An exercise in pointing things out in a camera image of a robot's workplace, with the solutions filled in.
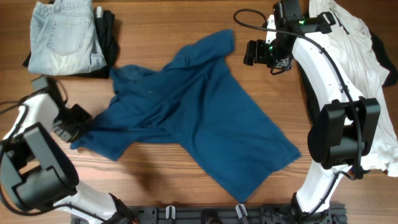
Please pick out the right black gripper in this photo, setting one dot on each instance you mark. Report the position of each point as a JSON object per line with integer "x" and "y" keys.
{"x": 259, "y": 45}

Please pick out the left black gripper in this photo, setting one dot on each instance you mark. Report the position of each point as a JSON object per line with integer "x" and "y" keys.
{"x": 69, "y": 136}

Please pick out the blue polo shirt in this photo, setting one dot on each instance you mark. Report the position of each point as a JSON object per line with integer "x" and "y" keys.
{"x": 194, "y": 101}

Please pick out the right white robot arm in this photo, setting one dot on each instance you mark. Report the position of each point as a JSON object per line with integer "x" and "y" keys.
{"x": 343, "y": 121}

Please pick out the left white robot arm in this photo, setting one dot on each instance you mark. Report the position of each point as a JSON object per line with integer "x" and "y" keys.
{"x": 37, "y": 177}

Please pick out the light blue denim jeans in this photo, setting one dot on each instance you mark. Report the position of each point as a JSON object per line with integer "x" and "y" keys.
{"x": 63, "y": 39}

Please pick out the black garment under jeans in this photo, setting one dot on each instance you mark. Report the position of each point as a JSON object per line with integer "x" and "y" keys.
{"x": 104, "y": 21}

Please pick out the white printed t-shirt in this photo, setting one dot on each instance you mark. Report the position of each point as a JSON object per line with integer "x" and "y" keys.
{"x": 383, "y": 154}

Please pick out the black garment under white shirt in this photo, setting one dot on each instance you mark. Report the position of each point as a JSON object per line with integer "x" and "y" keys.
{"x": 382, "y": 59}

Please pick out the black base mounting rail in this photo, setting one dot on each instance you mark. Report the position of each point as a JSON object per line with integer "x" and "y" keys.
{"x": 268, "y": 214}

